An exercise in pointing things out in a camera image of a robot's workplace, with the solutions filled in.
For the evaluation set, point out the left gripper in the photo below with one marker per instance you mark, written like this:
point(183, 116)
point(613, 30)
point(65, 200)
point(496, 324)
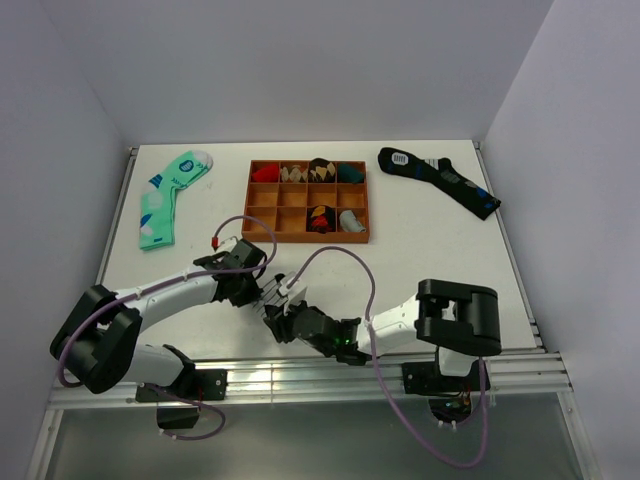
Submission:
point(250, 295)

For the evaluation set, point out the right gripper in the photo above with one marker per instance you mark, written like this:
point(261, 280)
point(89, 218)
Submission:
point(279, 323)

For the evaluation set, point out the white black-striped ankle sock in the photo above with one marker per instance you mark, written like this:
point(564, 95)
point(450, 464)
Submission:
point(268, 295)

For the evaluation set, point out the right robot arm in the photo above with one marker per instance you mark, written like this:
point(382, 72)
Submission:
point(460, 320)

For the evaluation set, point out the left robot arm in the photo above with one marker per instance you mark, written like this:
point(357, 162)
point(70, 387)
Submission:
point(98, 342)

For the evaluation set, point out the black red yellow argyle sock roll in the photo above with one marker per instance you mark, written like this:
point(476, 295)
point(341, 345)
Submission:
point(320, 219)

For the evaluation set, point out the wooden compartment tray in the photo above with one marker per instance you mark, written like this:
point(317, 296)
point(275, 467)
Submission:
point(282, 207)

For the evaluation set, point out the mint green patterned sock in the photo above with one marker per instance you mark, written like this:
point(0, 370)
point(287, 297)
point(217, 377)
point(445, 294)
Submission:
point(158, 200)

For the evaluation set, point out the red rolled sock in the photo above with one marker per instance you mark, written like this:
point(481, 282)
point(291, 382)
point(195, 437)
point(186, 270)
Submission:
point(265, 173)

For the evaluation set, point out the light grey rolled sock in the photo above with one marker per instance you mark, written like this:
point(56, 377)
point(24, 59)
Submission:
point(350, 223)

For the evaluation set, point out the beige argyle rolled sock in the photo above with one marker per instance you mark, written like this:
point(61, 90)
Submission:
point(293, 173)

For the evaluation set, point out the black tan argyle rolled sock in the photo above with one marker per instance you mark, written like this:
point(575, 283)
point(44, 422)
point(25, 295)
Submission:
point(321, 171)

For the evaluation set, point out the dark teal rolled sock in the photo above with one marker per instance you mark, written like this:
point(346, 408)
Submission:
point(347, 173)

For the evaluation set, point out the black blue patterned long sock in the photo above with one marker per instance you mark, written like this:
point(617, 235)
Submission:
point(441, 174)

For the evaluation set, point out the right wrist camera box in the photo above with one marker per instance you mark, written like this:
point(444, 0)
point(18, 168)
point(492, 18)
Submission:
point(290, 291)

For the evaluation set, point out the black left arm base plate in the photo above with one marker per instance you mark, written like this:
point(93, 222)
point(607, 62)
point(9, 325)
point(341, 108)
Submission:
point(198, 385)

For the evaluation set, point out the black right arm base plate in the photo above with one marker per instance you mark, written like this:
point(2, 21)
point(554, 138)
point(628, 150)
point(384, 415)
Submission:
point(424, 379)

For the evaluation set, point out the aluminium table edge rail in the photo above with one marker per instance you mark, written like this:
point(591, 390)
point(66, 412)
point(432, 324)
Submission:
point(324, 380)

